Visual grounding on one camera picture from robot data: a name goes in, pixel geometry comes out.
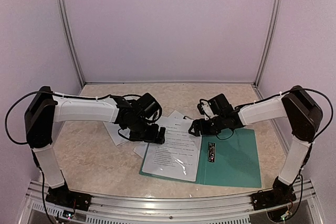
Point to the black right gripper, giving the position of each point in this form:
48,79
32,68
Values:
196,124

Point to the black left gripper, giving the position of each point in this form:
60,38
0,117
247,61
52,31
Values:
152,138

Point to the white printed top sheet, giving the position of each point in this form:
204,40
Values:
141,148

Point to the white Chinese agreement sheet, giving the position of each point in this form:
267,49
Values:
178,157

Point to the green file folder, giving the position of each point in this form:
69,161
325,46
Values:
236,160

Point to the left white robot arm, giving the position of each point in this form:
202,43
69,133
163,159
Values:
49,107

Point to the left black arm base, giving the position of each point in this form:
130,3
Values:
63,196

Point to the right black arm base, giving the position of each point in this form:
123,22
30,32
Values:
279,194

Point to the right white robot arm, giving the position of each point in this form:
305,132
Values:
303,114

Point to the white paper stack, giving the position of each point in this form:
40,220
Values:
117,135

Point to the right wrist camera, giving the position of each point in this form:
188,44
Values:
204,109

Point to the aluminium front rail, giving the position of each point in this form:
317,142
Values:
236,208

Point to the left aluminium corner post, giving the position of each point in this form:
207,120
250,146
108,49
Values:
70,42

